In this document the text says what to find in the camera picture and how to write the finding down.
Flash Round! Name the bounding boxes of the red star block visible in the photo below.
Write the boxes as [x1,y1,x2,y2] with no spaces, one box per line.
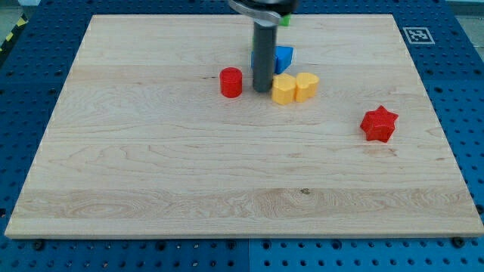
[360,105,399,143]

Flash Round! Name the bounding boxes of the green block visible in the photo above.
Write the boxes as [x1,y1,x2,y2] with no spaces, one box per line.
[279,14,291,26]

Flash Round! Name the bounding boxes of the yellow heart block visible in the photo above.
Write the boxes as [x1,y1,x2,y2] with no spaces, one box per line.
[295,73,320,102]

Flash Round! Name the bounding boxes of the yellow pentagon block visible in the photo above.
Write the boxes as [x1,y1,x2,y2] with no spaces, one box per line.
[271,73,296,105]

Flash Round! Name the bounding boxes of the wooden board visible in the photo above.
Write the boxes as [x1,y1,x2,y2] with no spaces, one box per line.
[5,14,483,239]

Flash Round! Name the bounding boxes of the white fiducial marker tag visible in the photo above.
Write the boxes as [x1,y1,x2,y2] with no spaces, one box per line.
[403,26,435,45]

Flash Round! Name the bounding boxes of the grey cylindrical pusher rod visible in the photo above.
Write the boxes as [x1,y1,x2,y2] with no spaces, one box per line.
[253,20,277,92]

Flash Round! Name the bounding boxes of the blue cube block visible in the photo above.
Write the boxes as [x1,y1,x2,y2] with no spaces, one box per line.
[268,45,294,75]

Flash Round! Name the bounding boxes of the red cylinder block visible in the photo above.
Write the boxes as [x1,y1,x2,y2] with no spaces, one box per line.
[219,67,243,98]

